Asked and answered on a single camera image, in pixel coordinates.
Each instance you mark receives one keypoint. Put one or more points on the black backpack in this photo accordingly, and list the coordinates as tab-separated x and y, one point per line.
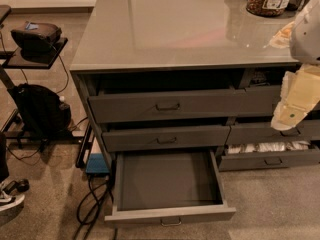
42	111

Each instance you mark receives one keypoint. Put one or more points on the grey drawer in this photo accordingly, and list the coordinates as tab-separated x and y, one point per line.
262	132
150	106
166	138
167	188
270	160

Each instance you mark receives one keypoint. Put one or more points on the grey drawer cabinet with countertop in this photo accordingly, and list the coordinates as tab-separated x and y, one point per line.
139	46

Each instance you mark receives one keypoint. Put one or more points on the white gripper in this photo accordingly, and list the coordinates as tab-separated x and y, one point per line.
307	37

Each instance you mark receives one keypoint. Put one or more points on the blue box on floor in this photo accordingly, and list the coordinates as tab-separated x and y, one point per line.
96	164

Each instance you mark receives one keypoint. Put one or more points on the black caster wheel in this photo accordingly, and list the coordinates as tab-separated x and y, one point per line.
21	186

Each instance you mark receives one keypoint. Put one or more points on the white packets in drawer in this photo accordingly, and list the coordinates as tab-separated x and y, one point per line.
268	147

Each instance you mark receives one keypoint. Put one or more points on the black bag on stand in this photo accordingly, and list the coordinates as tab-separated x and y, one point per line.
36	37

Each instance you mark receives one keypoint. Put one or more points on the black and white sneaker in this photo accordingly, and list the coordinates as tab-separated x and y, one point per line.
8	201

